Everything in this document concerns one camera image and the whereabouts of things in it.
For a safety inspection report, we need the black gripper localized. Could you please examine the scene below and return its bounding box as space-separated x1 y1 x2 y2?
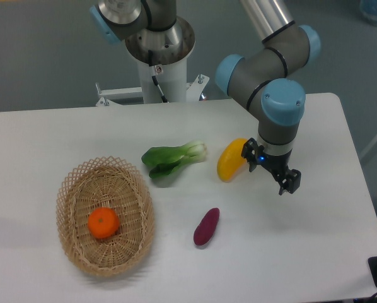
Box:
241 138 301 196

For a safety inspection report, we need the green bok choy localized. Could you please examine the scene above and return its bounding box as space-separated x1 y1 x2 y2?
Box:
141 140 207 179

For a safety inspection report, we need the purple sweet potato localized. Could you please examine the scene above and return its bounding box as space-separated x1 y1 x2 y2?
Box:
193 208 220 246

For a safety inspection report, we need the woven wicker basket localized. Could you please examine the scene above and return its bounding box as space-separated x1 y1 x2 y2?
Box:
56 157 155 277

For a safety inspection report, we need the black cable on pedestal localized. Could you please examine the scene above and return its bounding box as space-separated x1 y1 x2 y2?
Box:
148 49 170 104

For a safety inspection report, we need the orange fruit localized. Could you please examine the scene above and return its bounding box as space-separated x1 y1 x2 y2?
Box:
88 207 120 239

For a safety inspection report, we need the blue object top right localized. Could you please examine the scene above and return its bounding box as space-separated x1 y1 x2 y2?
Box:
359 0 377 27

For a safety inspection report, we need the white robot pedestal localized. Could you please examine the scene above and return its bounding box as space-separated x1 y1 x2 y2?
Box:
96 58 210 107

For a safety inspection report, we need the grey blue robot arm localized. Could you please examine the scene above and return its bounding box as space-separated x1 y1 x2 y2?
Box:
90 1 321 193

